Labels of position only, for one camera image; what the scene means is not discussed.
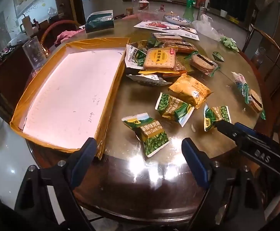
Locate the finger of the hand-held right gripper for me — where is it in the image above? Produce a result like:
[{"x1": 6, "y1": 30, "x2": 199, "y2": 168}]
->
[
  {"x1": 214, "y1": 120, "x2": 245, "y2": 146},
  {"x1": 235, "y1": 122, "x2": 280, "y2": 147}
]

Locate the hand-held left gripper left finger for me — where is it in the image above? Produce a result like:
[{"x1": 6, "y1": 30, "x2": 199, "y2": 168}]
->
[{"x1": 14, "y1": 137, "x2": 98, "y2": 231}]

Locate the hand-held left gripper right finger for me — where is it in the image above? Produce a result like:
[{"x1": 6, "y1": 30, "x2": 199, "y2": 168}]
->
[{"x1": 182, "y1": 138, "x2": 273, "y2": 231}]

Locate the green pea packet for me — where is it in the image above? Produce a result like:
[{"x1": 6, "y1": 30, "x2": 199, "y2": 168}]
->
[
  {"x1": 155, "y1": 92, "x2": 195, "y2": 127},
  {"x1": 121, "y1": 114, "x2": 170, "y2": 158},
  {"x1": 203, "y1": 103, "x2": 232, "y2": 132}
]

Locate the brown sandwich biscuit packet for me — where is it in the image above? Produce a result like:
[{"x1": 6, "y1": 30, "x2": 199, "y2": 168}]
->
[
  {"x1": 184, "y1": 53, "x2": 221, "y2": 76},
  {"x1": 231, "y1": 72, "x2": 267, "y2": 120}
]

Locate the yellow taped cardboard box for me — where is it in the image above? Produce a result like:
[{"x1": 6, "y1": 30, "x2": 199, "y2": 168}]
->
[{"x1": 10, "y1": 38, "x2": 131, "y2": 160}]

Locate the yellow snack packet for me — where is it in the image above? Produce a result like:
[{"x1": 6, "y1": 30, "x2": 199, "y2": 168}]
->
[{"x1": 168, "y1": 73, "x2": 213, "y2": 109}]

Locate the small green packet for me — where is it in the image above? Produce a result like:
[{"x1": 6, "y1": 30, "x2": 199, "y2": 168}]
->
[{"x1": 212, "y1": 51, "x2": 224, "y2": 62}]

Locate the green cloth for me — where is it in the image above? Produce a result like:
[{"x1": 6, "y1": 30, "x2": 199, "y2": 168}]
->
[{"x1": 222, "y1": 36, "x2": 239, "y2": 51}]

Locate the dark-framed wooden chair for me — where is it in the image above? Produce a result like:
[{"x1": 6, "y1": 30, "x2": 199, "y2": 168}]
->
[{"x1": 242, "y1": 24, "x2": 280, "y2": 82}]

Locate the orange long cracker packet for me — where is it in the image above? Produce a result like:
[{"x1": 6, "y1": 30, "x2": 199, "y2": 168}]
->
[{"x1": 164, "y1": 42, "x2": 198, "y2": 53}]

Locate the white flat snack packet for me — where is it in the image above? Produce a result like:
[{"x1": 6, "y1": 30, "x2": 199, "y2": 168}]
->
[{"x1": 126, "y1": 73, "x2": 169, "y2": 87}]

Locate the yellow square cracker packet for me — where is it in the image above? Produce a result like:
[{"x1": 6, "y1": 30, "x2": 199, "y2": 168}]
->
[{"x1": 139, "y1": 48, "x2": 187, "y2": 75}]

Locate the white plastic bag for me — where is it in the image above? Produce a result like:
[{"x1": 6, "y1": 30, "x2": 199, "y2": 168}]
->
[{"x1": 192, "y1": 14, "x2": 223, "y2": 41}]

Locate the dark green snack packet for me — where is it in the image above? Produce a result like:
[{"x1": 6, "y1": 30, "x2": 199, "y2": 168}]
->
[{"x1": 146, "y1": 37, "x2": 164, "y2": 49}]

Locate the white green snack packet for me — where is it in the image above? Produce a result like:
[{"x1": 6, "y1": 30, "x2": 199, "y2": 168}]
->
[{"x1": 125, "y1": 44, "x2": 147, "y2": 69}]

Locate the clear acrylic pitcher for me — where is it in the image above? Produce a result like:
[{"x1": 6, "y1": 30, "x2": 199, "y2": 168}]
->
[{"x1": 22, "y1": 36, "x2": 47, "y2": 69}]

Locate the blue white plate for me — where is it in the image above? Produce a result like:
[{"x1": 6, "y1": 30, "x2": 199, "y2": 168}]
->
[{"x1": 164, "y1": 14, "x2": 192, "y2": 26}]

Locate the pink cloth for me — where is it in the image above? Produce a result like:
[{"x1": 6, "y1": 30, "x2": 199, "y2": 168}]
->
[{"x1": 55, "y1": 30, "x2": 77, "y2": 45}]

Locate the printed flyer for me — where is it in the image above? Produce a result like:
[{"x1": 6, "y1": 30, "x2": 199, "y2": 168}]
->
[{"x1": 133, "y1": 20, "x2": 200, "y2": 41}]

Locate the green plastic bottle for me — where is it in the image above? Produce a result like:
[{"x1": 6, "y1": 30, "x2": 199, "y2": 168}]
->
[{"x1": 183, "y1": 0, "x2": 196, "y2": 22}]

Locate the round-backed wooden chair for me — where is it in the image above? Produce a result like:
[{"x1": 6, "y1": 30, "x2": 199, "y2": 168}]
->
[{"x1": 40, "y1": 20, "x2": 83, "y2": 56}]

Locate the green tissue box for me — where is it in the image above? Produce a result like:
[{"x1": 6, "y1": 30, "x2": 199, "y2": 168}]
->
[{"x1": 85, "y1": 10, "x2": 114, "y2": 33}]

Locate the clear plastic container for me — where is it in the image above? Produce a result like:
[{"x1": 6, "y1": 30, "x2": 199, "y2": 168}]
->
[{"x1": 137, "y1": 10, "x2": 166, "y2": 22}]

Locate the framed wall painting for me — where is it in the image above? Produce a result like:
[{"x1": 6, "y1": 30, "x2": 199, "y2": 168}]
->
[{"x1": 13, "y1": 0, "x2": 44, "y2": 17}]

